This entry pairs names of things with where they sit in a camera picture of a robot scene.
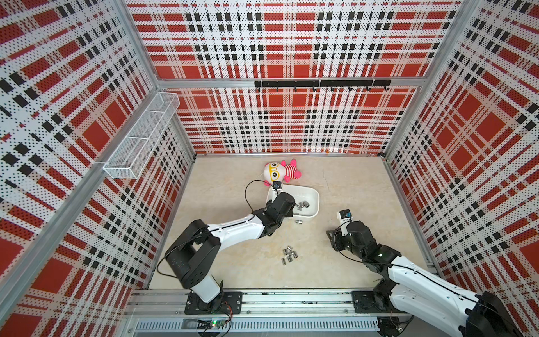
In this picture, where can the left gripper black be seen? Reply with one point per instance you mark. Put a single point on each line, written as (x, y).
(290, 213)

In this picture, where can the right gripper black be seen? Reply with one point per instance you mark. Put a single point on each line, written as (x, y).
(337, 239)

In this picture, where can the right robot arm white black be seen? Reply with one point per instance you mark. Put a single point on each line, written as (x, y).
(413, 290)

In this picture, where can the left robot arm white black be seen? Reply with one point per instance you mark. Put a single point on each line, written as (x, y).
(193, 253)

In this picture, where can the white plastic storage box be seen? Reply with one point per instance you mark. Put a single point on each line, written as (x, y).
(307, 201)

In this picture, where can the pink striped plush doll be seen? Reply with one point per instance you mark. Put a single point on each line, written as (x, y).
(281, 171)

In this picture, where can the green circuit board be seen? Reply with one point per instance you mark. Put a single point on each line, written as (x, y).
(211, 324)

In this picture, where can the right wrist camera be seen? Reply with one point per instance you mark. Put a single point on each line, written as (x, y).
(345, 217)

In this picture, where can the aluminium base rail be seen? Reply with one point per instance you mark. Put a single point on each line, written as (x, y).
(264, 311)

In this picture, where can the black hook rail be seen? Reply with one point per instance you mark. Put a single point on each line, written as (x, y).
(324, 83)

